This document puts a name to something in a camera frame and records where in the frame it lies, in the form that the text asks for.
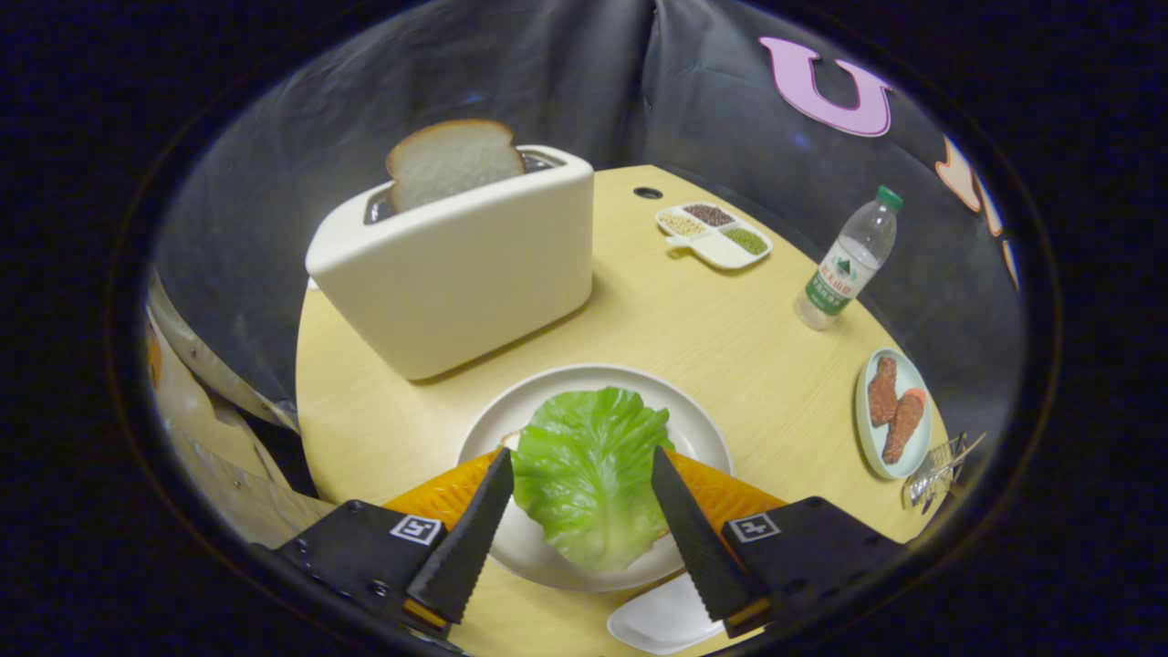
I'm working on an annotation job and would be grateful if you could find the toasted bread slice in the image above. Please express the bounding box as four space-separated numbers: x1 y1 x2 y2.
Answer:
385 119 527 214

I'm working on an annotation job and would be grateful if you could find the metal wire basket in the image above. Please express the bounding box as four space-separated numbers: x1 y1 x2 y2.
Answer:
902 436 970 512

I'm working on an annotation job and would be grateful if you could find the light wooden frame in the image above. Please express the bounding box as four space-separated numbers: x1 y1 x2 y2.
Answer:
146 274 340 548

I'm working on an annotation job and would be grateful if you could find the white toaster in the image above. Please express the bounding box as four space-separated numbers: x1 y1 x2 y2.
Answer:
305 144 596 381

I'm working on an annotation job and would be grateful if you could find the white divided seasoning dish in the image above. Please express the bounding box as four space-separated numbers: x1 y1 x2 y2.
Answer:
655 202 774 271

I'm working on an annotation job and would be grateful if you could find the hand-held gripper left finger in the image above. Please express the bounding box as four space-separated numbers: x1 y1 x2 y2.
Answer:
258 447 515 640

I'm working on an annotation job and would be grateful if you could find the brown meat piece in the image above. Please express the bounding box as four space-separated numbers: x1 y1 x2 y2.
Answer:
881 388 927 465
867 356 900 428

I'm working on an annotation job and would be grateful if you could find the light blue plate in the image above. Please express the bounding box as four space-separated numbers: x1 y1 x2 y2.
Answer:
855 348 933 481

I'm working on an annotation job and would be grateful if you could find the green lettuce leaf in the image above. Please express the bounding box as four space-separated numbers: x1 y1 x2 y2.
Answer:
511 387 676 574

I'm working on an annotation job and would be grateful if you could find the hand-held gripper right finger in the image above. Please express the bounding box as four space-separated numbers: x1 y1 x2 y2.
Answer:
651 445 904 640

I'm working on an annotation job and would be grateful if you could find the clear water bottle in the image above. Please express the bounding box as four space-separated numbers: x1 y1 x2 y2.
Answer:
794 185 904 331

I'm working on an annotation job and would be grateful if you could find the round beige plate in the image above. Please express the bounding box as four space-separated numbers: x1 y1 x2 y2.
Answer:
456 364 734 592

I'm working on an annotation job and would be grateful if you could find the black backdrop cloth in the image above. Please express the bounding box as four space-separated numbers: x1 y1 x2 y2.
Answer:
151 0 1027 439

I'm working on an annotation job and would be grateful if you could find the small white plate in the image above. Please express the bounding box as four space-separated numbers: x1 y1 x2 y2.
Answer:
607 570 731 655

